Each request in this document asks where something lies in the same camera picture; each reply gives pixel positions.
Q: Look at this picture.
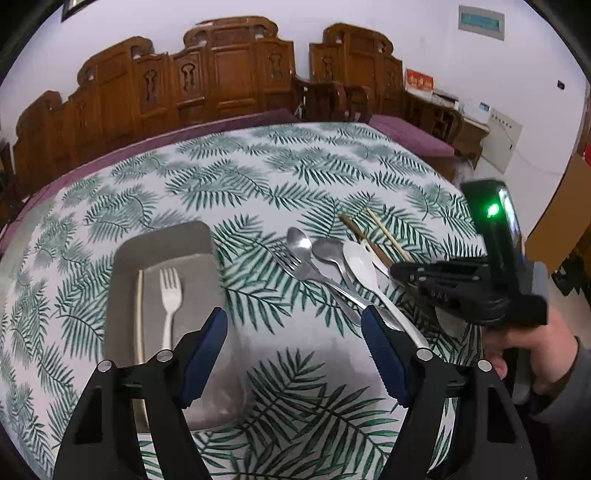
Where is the white plastic fork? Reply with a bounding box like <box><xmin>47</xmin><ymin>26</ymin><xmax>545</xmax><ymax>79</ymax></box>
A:
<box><xmin>159</xmin><ymin>268</ymin><xmax>182</xmax><ymax>350</ymax></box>

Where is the grey metal rectangular tray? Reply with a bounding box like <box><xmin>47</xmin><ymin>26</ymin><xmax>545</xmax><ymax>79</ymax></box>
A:
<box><xmin>103</xmin><ymin>220</ymin><xmax>249</xmax><ymax>434</ymax></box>

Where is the white plastic spoon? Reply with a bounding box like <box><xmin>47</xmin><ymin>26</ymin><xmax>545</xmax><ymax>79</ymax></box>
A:
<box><xmin>342</xmin><ymin>241</ymin><xmax>430</xmax><ymax>349</ymax></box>

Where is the light bamboo chopstick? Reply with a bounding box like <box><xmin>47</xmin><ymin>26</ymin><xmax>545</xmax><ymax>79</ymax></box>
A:
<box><xmin>367</xmin><ymin>208</ymin><xmax>413</xmax><ymax>262</ymax></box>
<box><xmin>134</xmin><ymin>269</ymin><xmax>149</xmax><ymax>433</ymax></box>

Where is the grey sleeved right forearm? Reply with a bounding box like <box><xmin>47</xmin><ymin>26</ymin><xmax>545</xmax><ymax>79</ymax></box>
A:
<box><xmin>529</xmin><ymin>338</ymin><xmax>590</xmax><ymax>448</ymax></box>

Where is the person's right hand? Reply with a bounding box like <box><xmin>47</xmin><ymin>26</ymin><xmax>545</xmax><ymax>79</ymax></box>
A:
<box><xmin>483</xmin><ymin>306</ymin><xmax>579</xmax><ymax>394</ymax></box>

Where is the wooden side table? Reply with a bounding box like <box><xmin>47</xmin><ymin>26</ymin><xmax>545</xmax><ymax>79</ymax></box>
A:
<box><xmin>432</xmin><ymin>89</ymin><xmax>490</xmax><ymax>168</ymax></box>

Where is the green leaf pattern tablecloth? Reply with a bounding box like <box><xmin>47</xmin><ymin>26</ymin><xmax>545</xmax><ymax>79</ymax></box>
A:
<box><xmin>1</xmin><ymin>123</ymin><xmax>484</xmax><ymax>479</ymax></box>

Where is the purple armchair cushion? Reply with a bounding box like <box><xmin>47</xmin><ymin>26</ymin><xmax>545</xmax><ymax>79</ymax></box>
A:
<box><xmin>369</xmin><ymin>114</ymin><xmax>455</xmax><ymax>158</ymax></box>

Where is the red greeting card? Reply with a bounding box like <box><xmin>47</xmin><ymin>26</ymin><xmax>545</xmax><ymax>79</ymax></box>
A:
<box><xmin>405</xmin><ymin>68</ymin><xmax>435</xmax><ymax>96</ymax></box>

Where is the purple sofa cushion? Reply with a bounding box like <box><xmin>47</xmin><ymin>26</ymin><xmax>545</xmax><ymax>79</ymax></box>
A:
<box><xmin>1</xmin><ymin>109</ymin><xmax>301</xmax><ymax>255</ymax></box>

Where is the carved wooden armchair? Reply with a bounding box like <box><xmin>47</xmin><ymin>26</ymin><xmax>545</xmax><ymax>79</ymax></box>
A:
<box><xmin>310</xmin><ymin>23</ymin><xmax>461</xmax><ymax>144</ymax></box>

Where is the grey electrical panel box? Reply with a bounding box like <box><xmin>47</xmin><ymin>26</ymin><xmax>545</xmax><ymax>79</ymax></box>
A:
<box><xmin>458</xmin><ymin>5</ymin><xmax>506</xmax><ymax>41</ymax></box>

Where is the carved wooden sofa bench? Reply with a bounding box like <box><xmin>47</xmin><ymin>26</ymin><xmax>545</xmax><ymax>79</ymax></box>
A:
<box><xmin>10</xmin><ymin>16</ymin><xmax>346</xmax><ymax>198</ymax></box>

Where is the black camera unit green light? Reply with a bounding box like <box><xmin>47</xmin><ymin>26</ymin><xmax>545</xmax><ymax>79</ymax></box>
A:
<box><xmin>461</xmin><ymin>179</ymin><xmax>528</xmax><ymax>297</ymax></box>

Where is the white wall distribution box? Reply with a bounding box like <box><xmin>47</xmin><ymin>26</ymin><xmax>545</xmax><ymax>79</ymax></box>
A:
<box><xmin>482</xmin><ymin>108</ymin><xmax>523</xmax><ymax>173</ymax></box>

